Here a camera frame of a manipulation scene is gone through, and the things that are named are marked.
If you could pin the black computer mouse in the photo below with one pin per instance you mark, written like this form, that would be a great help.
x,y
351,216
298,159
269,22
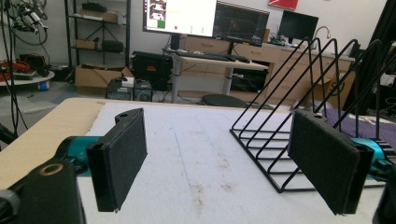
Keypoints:
x,y
243,58

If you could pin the black stand frame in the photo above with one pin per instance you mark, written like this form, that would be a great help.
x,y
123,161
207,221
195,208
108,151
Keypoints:
x,y
379,37

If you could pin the round black stool seat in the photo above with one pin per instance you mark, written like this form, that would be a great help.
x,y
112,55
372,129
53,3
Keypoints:
x,y
222,101

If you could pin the white standing desk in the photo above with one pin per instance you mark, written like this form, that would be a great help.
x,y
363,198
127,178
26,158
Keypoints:
x,y
214,63

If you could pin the black computer tower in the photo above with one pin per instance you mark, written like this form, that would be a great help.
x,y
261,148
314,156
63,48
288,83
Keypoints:
x,y
143,90
118,90

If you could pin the monitor with dark screen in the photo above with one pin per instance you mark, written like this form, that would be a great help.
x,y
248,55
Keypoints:
x,y
239,23

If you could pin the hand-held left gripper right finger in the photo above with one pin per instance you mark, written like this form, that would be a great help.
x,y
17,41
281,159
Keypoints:
x,y
323,155

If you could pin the purple ribbed mat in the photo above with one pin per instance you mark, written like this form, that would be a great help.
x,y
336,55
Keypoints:
x,y
364,127

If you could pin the white foam sheet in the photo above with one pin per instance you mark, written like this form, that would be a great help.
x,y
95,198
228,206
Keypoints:
x,y
199,174

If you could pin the gooseneck desk lamp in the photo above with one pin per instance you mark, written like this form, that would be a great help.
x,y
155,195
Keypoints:
x,y
323,29

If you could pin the large open cardboard box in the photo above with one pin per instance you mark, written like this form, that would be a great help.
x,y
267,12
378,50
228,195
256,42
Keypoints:
x,y
93,77

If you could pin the monitor with white screen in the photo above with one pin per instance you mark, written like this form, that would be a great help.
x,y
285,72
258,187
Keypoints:
x,y
183,15

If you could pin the red wall picture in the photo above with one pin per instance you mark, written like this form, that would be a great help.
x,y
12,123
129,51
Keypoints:
x,y
283,3

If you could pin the small black monitor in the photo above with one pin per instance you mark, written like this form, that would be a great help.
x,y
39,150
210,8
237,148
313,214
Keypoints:
x,y
297,25

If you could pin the black metal shelf unit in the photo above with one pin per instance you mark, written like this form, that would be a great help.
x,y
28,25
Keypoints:
x,y
99,31

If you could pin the black hard case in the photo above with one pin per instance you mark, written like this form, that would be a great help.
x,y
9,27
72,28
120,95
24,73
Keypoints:
x,y
152,70

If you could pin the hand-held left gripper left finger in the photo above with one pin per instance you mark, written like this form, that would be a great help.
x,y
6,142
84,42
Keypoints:
x,y
120,155

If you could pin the long wooden cabinet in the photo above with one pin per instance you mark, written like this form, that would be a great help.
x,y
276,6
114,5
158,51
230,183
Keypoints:
x,y
280,81

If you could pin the round white table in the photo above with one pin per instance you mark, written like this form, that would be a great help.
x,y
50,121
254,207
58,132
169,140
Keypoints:
x,y
28,79

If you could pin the black keyboard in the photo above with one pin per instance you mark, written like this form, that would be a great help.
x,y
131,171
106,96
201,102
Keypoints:
x,y
202,56

